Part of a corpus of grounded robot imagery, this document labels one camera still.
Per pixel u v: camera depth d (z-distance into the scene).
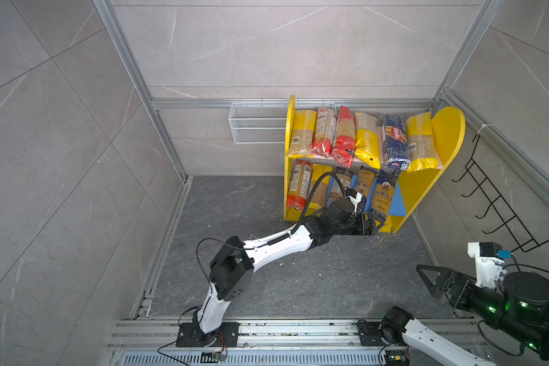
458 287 0.43
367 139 0.71
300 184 0.94
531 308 0.32
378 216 0.84
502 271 0.42
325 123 0.75
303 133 0.73
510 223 0.65
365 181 0.96
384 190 0.92
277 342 0.73
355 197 0.70
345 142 0.70
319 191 0.92
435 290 0.44
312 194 0.60
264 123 1.01
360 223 0.65
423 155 0.66
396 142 0.69
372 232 0.64
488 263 0.44
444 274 0.44
